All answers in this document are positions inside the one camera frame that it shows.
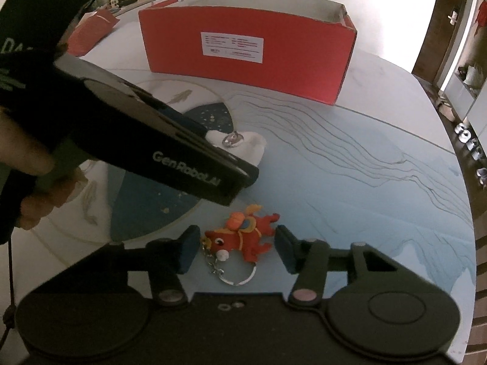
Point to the brown wooden door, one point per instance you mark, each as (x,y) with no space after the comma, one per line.
(437,38)

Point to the red cardboard box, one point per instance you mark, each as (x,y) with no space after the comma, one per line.
(175,45)

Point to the row of shoes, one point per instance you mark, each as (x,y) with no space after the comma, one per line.
(466,133)

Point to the round glass turntable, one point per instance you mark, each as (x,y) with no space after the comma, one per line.
(159,205)

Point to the red hanging ornament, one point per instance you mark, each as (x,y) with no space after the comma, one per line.
(481,19)

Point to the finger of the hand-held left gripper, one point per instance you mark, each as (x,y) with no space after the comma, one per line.
(182,121)
(243,173)

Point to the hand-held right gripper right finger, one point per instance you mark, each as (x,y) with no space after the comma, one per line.
(287,251)

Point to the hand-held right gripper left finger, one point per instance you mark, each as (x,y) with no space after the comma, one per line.
(188,251)

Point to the white tote bag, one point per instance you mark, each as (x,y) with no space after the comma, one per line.
(472,76)

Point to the white pouch with metal clasp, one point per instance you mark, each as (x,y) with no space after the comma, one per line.
(251,146)

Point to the person's left hand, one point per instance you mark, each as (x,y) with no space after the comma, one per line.
(23,140)

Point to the red pouch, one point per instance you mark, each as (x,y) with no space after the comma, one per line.
(91,34)

